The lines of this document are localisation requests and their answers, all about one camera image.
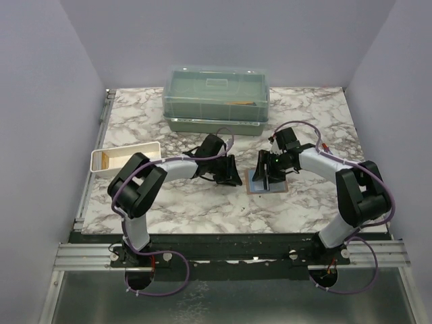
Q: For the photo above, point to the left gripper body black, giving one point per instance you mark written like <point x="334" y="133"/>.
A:
<point x="219" y="169"/>

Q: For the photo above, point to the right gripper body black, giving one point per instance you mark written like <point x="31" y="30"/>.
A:
<point x="278" y="167"/>

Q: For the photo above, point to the brown leather card holder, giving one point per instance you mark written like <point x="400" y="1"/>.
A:
<point x="262" y="186"/>

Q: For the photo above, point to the white rectangular tray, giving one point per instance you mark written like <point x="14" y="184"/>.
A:
<point x="119" y="156"/>

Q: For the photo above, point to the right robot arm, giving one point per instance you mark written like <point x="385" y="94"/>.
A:
<point x="361" y="194"/>

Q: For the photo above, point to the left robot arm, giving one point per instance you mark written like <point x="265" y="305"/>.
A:
<point x="134" y="189"/>

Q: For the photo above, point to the stack of cards in tray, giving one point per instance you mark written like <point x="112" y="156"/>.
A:
<point x="100" y="161"/>

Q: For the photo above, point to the red blue screwdriver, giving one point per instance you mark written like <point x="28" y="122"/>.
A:
<point x="327" y="149"/>

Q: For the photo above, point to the green clear-lid storage box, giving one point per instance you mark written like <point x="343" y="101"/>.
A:
<point x="204" y="99"/>

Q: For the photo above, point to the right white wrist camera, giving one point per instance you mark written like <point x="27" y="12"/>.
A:
<point x="274" y="146"/>

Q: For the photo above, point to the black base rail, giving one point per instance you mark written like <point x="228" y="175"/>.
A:
<point x="169" y="255"/>

